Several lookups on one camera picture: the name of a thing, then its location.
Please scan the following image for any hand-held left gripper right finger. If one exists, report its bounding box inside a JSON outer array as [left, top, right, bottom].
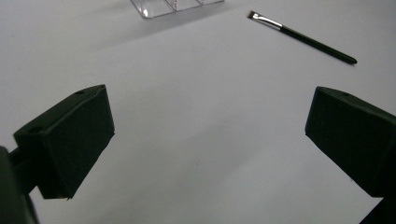
[[304, 86, 396, 199]]

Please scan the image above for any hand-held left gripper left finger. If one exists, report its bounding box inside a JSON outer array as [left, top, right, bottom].
[[8, 84, 116, 201]]

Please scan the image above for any black makeup brush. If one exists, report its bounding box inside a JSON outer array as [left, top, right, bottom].
[[247, 10, 359, 66]]

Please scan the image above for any clear acrylic organizer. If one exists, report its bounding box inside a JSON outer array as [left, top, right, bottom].
[[129, 0, 225, 20]]

